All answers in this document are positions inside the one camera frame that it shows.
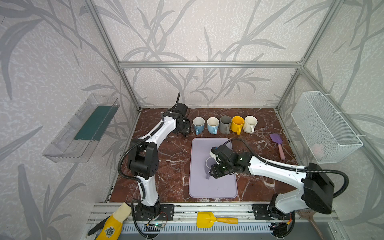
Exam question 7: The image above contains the purple ceramic mug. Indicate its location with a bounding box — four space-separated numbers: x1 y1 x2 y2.
205 157 217 180

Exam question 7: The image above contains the teal blue mug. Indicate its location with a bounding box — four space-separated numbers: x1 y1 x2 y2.
193 117 205 135

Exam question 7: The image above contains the light blue mug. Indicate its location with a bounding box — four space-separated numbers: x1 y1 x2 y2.
207 117 220 135

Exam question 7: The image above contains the yellow ceramic mug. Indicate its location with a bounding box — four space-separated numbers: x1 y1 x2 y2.
231 116 245 135

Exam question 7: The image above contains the grey ceramic mug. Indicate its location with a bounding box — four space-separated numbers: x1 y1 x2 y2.
219 116 232 135

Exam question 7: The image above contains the white ceramic mug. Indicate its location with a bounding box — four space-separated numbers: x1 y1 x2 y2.
243 116 258 134

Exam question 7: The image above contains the black ceramic mug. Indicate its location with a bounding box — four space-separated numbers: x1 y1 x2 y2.
181 119 191 138

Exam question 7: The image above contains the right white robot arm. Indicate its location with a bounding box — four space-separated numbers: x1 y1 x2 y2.
210 144 350 215

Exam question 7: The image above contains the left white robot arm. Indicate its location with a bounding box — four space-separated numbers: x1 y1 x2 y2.
118 93 191 210

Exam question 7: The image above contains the lavender plastic tray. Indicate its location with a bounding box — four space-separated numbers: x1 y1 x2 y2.
189 138 238 199

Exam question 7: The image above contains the purple silicone spatula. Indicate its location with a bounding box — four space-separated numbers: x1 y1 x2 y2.
270 134 286 160

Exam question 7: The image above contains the yellow toy shovel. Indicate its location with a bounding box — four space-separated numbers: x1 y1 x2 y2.
197 212 239 229

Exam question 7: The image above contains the green sponge sheet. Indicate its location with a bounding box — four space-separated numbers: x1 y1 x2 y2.
74 105 119 141

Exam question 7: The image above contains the pink object in basket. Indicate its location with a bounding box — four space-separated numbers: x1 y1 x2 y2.
312 144 325 160

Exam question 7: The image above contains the brown slotted spatula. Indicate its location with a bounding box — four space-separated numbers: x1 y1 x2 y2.
298 209 325 240

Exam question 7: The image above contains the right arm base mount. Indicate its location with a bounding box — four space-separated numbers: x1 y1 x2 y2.
252 204 291 221

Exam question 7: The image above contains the aluminium cage frame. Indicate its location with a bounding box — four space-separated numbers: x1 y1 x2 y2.
83 0 384 205

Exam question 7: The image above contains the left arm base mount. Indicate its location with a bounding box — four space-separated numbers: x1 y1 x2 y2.
134 204 175 221

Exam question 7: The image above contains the white wire basket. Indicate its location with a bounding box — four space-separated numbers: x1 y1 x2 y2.
291 91 364 164

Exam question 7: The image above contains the clear plastic wall shelf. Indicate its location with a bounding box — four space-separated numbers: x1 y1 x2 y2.
42 94 120 163

